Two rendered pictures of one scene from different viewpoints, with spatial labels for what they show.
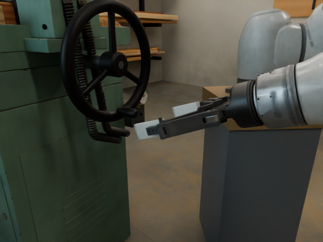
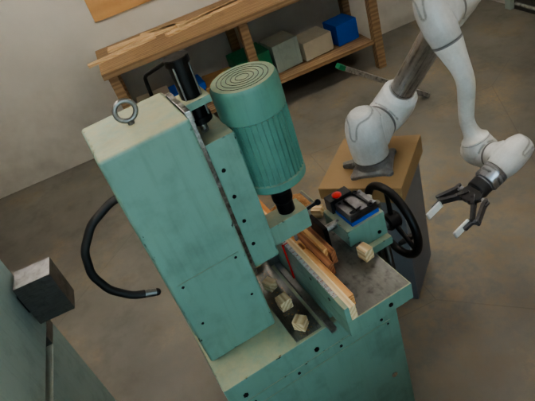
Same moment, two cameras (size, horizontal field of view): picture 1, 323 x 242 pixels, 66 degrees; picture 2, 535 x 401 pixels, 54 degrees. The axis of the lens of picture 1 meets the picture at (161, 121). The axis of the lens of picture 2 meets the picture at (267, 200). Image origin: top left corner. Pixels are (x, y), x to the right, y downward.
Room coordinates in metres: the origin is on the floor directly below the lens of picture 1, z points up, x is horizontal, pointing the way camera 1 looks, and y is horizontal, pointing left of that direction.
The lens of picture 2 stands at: (0.04, 1.36, 2.01)
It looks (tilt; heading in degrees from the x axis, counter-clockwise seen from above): 36 degrees down; 311
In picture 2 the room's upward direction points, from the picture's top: 20 degrees counter-clockwise
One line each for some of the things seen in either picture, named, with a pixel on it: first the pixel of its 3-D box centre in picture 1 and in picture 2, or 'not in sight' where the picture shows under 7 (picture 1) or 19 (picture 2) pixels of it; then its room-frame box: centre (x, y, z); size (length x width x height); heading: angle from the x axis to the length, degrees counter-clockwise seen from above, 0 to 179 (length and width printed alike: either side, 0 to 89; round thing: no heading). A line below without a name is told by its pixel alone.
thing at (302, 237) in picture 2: not in sight; (311, 249); (0.76, 0.41, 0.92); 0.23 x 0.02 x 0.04; 146
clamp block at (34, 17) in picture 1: (60, 18); (355, 222); (0.68, 0.25, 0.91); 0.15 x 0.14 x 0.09; 146
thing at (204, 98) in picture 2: not in sight; (186, 90); (0.88, 0.52, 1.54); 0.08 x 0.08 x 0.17; 56
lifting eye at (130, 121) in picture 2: not in sight; (125, 111); (0.97, 0.64, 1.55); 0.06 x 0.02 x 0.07; 56
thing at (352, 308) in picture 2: not in sight; (297, 253); (0.79, 0.43, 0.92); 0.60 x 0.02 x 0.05; 146
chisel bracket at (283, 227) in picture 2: not in sight; (284, 223); (0.82, 0.42, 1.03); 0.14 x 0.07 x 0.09; 56
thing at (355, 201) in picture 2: not in sight; (350, 203); (0.68, 0.25, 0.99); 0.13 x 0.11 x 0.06; 146
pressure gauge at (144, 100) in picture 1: (140, 97); not in sight; (0.90, 0.08, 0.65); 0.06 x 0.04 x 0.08; 146
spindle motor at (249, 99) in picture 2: not in sight; (259, 130); (0.81, 0.40, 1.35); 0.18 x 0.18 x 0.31
